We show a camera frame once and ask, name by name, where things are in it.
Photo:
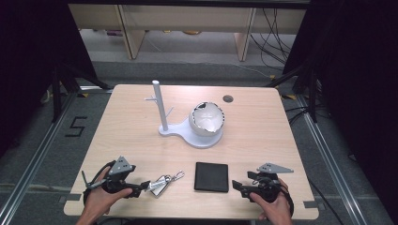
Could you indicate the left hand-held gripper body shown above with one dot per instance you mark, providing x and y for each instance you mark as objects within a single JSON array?
[{"x": 120, "y": 167}]

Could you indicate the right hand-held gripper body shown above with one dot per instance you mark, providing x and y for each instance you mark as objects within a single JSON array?
[{"x": 269, "y": 187}]

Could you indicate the silver keys with carabiner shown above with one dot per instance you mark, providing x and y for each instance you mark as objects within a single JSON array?
[{"x": 160, "y": 185}]

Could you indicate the black square pad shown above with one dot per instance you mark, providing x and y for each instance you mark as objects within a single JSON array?
[{"x": 211, "y": 177}]

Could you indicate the white stand with hook post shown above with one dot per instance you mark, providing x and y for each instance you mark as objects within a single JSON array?
[{"x": 200, "y": 142}]

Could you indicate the white eggshell-shaped bowl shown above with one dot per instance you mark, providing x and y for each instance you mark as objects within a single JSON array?
[{"x": 206, "y": 120}]

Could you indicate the person's right hand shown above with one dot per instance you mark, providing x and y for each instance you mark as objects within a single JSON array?
[{"x": 278, "y": 211}]

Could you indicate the person's left hand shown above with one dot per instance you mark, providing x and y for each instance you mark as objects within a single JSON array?
[{"x": 97, "y": 200}]

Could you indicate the grey round table grommet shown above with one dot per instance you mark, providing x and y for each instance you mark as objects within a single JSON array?
[{"x": 228, "y": 98}]

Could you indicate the black metal stand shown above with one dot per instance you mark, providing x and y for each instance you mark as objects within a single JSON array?
[
  {"x": 313, "y": 93},
  {"x": 56, "y": 93}
]

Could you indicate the beige wooden desk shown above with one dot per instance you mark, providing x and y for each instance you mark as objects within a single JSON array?
[{"x": 187, "y": 18}]

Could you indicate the aluminium floor rail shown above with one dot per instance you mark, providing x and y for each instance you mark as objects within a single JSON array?
[
  {"x": 331, "y": 162},
  {"x": 34, "y": 162}
]

